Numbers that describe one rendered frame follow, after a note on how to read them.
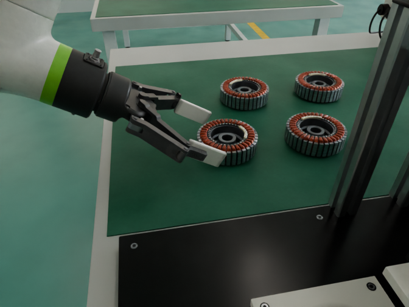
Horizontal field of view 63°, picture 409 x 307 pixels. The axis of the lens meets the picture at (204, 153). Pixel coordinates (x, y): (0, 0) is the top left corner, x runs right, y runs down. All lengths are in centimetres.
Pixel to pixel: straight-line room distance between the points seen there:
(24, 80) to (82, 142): 156
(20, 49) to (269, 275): 42
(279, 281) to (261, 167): 24
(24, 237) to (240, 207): 123
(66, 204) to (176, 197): 119
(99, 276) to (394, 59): 42
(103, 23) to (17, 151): 98
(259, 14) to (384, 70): 121
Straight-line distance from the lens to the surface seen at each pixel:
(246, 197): 54
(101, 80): 52
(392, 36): 41
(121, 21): 149
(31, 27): 52
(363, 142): 44
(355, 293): 43
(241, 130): 63
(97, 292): 46
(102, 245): 50
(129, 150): 65
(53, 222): 164
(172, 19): 150
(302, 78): 85
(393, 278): 33
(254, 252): 45
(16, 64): 51
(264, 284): 43
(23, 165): 202
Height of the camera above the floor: 113
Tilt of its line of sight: 37 degrees down
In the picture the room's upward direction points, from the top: straight up
